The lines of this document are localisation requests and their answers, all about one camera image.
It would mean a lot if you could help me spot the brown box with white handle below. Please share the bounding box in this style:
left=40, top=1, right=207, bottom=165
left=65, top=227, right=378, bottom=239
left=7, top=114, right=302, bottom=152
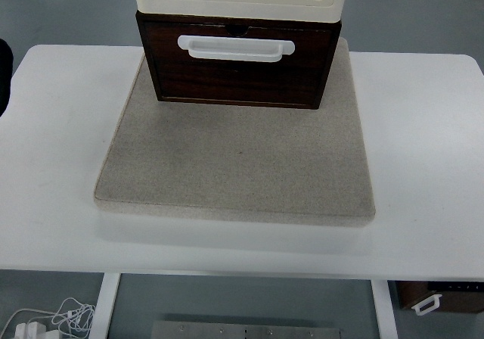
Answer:
left=396, top=281, right=484, bottom=316

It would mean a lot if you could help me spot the white drawer handle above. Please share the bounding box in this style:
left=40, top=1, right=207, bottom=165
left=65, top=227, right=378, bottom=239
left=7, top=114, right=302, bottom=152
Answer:
left=176, top=34, right=296, bottom=64

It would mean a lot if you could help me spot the white charger plug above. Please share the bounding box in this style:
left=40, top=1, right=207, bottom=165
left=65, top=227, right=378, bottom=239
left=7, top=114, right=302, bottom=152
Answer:
left=14, top=322, right=48, bottom=339

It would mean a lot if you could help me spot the beige square mat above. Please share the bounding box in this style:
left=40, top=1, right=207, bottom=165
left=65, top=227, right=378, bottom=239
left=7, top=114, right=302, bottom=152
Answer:
left=93, top=38, right=377, bottom=229

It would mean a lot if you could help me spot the white cable on floor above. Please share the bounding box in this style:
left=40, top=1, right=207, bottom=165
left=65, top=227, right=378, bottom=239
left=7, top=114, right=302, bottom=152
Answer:
left=0, top=297, right=98, bottom=339

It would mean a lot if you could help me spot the dark brown drawer housing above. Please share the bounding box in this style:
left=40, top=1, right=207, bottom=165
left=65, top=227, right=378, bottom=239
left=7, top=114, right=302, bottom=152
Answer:
left=135, top=10, right=343, bottom=110

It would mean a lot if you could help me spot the white table leg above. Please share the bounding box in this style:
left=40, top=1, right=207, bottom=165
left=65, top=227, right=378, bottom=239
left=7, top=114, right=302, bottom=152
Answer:
left=370, top=280, right=398, bottom=339
left=90, top=273, right=123, bottom=339

